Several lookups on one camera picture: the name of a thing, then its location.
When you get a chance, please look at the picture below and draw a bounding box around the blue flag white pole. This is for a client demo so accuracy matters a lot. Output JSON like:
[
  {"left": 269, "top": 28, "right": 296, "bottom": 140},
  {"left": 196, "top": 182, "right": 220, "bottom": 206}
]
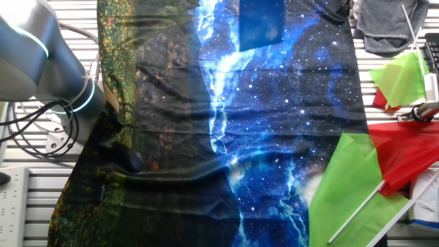
[{"left": 238, "top": 0, "right": 286, "bottom": 53}]

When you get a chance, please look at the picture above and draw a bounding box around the large green flag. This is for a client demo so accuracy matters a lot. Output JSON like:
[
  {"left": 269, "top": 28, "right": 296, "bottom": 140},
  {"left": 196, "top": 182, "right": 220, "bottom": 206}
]
[{"left": 307, "top": 132, "right": 439, "bottom": 247}]

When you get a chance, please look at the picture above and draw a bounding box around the small green flag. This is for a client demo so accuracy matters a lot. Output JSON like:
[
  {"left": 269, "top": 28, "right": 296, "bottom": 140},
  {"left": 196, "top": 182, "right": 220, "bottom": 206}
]
[{"left": 368, "top": 3, "right": 431, "bottom": 109}]

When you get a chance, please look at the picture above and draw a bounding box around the large red flag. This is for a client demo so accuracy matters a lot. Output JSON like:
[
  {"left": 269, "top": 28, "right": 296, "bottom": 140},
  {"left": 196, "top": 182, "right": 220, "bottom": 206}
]
[{"left": 327, "top": 120, "right": 439, "bottom": 244}]

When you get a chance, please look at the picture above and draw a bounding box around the galaxy forest print tablecloth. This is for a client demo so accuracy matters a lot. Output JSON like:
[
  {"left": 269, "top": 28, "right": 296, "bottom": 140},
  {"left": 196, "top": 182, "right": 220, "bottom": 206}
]
[{"left": 47, "top": 0, "right": 388, "bottom": 247}]

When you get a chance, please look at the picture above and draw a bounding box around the tan cardboard piece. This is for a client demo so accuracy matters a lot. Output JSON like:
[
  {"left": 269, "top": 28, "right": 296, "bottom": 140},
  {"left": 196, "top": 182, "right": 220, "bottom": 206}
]
[{"left": 102, "top": 83, "right": 121, "bottom": 115}]

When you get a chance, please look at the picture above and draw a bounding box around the silver base mounting plate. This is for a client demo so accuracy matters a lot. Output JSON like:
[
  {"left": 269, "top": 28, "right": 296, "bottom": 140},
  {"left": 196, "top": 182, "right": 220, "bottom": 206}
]
[{"left": 45, "top": 119, "right": 85, "bottom": 154}]

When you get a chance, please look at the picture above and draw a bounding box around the grey towel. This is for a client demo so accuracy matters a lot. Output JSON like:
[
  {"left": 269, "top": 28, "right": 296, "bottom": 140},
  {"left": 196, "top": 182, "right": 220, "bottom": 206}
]
[{"left": 353, "top": 0, "right": 430, "bottom": 58}]

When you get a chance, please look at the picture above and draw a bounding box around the blue white tissue pack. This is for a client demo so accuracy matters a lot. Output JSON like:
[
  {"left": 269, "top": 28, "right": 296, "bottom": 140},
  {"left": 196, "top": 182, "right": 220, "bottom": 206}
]
[{"left": 407, "top": 167, "right": 439, "bottom": 231}]

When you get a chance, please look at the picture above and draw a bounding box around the white power strip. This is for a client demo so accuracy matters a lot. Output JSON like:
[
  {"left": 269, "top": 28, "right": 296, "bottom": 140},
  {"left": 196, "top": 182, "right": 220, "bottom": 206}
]
[{"left": 0, "top": 165, "right": 31, "bottom": 247}]

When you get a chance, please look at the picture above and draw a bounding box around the black keyboard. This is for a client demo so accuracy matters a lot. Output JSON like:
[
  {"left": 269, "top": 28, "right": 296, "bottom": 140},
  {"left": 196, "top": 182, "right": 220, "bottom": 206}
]
[{"left": 423, "top": 32, "right": 439, "bottom": 75}]

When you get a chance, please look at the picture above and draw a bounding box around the grey hose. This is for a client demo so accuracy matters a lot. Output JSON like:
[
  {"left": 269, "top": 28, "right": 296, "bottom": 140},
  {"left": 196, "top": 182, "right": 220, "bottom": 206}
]
[{"left": 54, "top": 20, "right": 102, "bottom": 85}]

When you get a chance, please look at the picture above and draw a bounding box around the black base cable bundle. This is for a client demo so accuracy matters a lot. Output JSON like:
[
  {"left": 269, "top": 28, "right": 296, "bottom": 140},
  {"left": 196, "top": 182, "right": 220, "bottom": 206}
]
[{"left": 0, "top": 98, "right": 82, "bottom": 159}]

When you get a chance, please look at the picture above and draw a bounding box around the silver camera clamp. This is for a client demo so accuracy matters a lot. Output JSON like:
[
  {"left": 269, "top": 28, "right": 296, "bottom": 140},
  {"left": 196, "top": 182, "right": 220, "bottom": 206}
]
[{"left": 396, "top": 100, "right": 439, "bottom": 123}]

